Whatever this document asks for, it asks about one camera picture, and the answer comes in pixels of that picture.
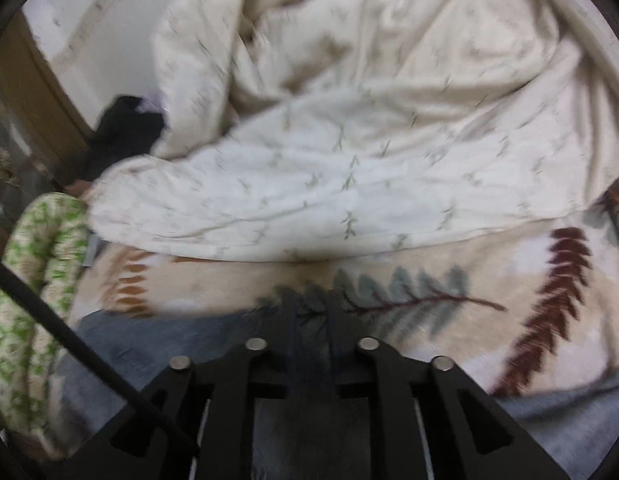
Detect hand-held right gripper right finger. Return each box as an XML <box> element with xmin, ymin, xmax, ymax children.
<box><xmin>323</xmin><ymin>289</ymin><xmax>560</xmax><ymax>480</ymax></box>

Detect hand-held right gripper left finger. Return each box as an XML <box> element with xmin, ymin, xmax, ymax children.
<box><xmin>54</xmin><ymin>289</ymin><xmax>313</xmax><ymax>480</ymax></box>

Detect grey denim pants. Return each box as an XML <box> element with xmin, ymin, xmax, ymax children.
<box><xmin>50</xmin><ymin>305</ymin><xmax>619</xmax><ymax>480</ymax></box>

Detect beige fern-print blanket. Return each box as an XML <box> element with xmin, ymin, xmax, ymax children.
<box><xmin>72</xmin><ymin>175</ymin><xmax>619</xmax><ymax>401</ymax></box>

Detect cream leaf-print duvet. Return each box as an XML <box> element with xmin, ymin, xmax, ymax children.
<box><xmin>54</xmin><ymin>0</ymin><xmax>619</xmax><ymax>263</ymax></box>

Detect black cloth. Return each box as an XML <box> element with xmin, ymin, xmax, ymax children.
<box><xmin>84</xmin><ymin>94</ymin><xmax>165</xmax><ymax>183</ymax></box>

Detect clear plastic bag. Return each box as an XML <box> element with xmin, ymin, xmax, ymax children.
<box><xmin>137</xmin><ymin>91</ymin><xmax>168</xmax><ymax>116</ymax></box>

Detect green patterned quilt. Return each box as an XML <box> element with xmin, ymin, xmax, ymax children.
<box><xmin>0</xmin><ymin>192</ymin><xmax>90</xmax><ymax>461</ymax></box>

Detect wooden headboard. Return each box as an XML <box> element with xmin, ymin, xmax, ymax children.
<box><xmin>0</xmin><ymin>10</ymin><xmax>93</xmax><ymax>186</ymax></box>

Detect black cable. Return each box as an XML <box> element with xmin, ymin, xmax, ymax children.
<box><xmin>0</xmin><ymin>259</ymin><xmax>200</xmax><ymax>456</ymax></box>

